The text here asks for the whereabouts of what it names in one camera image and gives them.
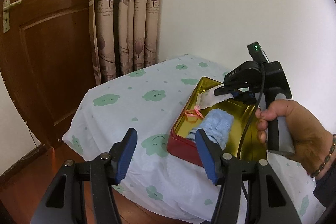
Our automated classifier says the light blue fluffy towel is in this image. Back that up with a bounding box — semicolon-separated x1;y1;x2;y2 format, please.
186;109;234;150

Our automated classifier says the red gold toffee tin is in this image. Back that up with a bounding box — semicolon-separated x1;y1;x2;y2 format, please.
167;77;266;165

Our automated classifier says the person right hand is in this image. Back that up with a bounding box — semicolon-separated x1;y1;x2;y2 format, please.
255;100;335;180

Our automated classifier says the cloud patterned tablecloth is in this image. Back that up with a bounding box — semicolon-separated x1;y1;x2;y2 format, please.
62;53;326;224

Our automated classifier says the beige leaf patterned curtain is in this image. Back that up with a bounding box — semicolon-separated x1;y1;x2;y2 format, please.
89;0;161;85

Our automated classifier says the brown wooden door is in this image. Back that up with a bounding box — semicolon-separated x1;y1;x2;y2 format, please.
1;0;96;147

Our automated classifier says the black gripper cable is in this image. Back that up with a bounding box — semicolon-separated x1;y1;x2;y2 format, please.
241;62;267;204

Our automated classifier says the beaded bracelet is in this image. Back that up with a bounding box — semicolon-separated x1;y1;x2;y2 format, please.
310;134;336;179

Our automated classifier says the metal door handle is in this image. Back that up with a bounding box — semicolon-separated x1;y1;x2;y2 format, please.
2;0;22;34

